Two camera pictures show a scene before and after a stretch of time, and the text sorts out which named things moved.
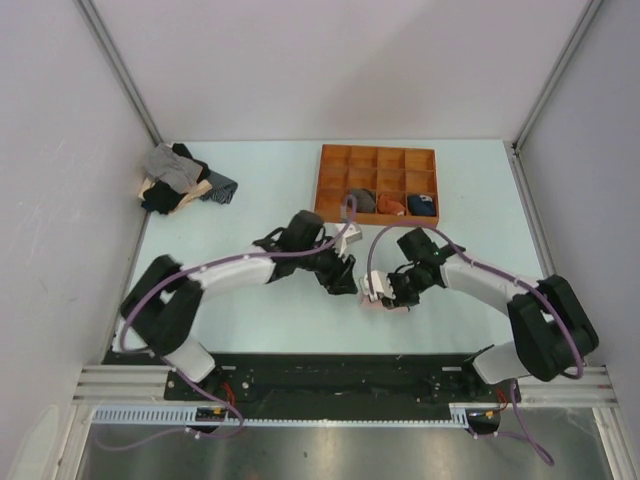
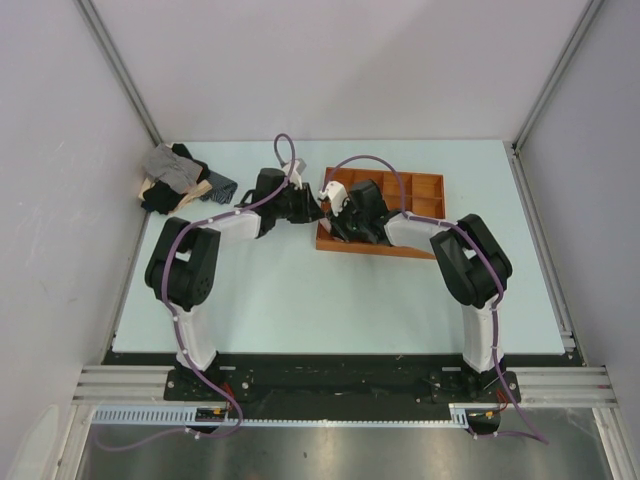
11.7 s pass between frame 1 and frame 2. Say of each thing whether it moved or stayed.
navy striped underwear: stayed
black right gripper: moved
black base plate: stayed
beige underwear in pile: stayed
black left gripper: moved
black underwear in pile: stayed
